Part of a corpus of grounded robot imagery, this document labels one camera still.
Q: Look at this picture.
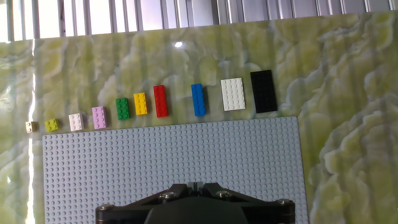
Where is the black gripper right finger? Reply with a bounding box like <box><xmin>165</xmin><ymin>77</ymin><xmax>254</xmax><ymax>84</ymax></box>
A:
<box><xmin>196</xmin><ymin>182</ymin><xmax>296</xmax><ymax>224</ymax></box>

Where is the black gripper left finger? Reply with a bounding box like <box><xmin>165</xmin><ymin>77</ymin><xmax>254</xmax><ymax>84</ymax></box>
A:
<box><xmin>95</xmin><ymin>182</ymin><xmax>197</xmax><ymax>224</ymax></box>

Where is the black Lego plate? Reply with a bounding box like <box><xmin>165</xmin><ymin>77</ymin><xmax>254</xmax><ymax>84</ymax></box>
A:
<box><xmin>249</xmin><ymin>69</ymin><xmax>279</xmax><ymax>114</ymax></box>

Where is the grey Lego baseplate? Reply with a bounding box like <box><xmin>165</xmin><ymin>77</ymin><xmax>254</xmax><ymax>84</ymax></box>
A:
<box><xmin>42</xmin><ymin>116</ymin><xmax>309</xmax><ymax>224</ymax></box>

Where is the pink Lego brick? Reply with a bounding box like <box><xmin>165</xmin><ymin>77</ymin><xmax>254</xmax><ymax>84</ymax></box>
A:
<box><xmin>91</xmin><ymin>106</ymin><xmax>108</xmax><ymax>130</ymax></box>

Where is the yellow Lego brick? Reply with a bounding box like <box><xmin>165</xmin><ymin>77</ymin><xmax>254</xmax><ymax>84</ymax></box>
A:
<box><xmin>133</xmin><ymin>92</ymin><xmax>149</xmax><ymax>116</ymax></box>

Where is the small white Lego brick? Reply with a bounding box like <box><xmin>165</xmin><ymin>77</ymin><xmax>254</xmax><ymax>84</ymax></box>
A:
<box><xmin>68</xmin><ymin>113</ymin><xmax>85</xmax><ymax>132</ymax></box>

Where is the long red Lego brick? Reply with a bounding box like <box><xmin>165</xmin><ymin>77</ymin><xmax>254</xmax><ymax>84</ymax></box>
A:
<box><xmin>152</xmin><ymin>85</ymin><xmax>169</xmax><ymax>118</ymax></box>

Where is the lime green Lego brick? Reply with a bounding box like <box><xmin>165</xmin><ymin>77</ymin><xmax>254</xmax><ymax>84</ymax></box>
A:
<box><xmin>44</xmin><ymin>118</ymin><xmax>60</xmax><ymax>133</ymax></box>

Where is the white Lego plate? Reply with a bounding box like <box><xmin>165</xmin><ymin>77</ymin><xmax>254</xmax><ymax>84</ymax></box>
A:
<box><xmin>220</xmin><ymin>77</ymin><xmax>246</xmax><ymax>112</ymax></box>

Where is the long blue Lego brick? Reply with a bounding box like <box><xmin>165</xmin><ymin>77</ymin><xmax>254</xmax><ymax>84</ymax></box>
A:
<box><xmin>190</xmin><ymin>83</ymin><xmax>207</xmax><ymax>118</ymax></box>

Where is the green marble pattern mat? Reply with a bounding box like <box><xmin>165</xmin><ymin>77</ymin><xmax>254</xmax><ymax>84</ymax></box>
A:
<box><xmin>0</xmin><ymin>11</ymin><xmax>398</xmax><ymax>224</ymax></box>

